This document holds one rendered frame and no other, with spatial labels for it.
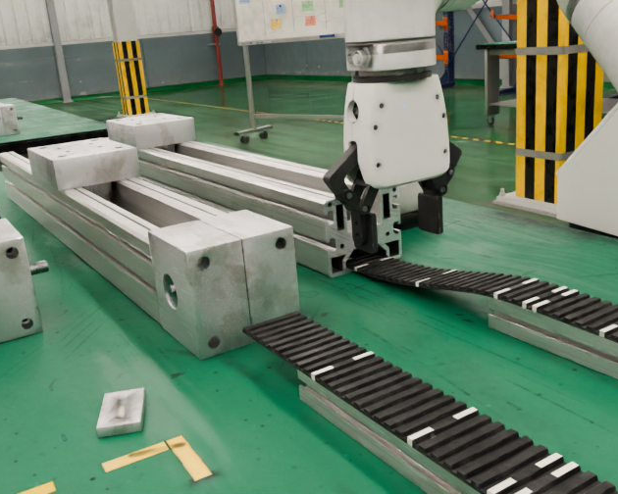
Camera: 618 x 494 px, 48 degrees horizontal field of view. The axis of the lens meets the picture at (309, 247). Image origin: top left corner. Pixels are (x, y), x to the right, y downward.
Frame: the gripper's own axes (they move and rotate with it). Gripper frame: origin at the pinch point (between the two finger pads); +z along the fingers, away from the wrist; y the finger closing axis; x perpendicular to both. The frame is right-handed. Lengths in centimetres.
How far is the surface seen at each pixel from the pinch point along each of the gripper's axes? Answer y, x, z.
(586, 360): -2.1, -24.0, 5.0
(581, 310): 0.0, -21.8, 2.2
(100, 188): -18.8, 39.4, -2.1
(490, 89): 473, 442, 50
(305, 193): -4.4, 10.5, -3.0
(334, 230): -4.0, 5.8, 0.4
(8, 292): -35.6, 13.0, 0.7
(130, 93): 294, 985, 48
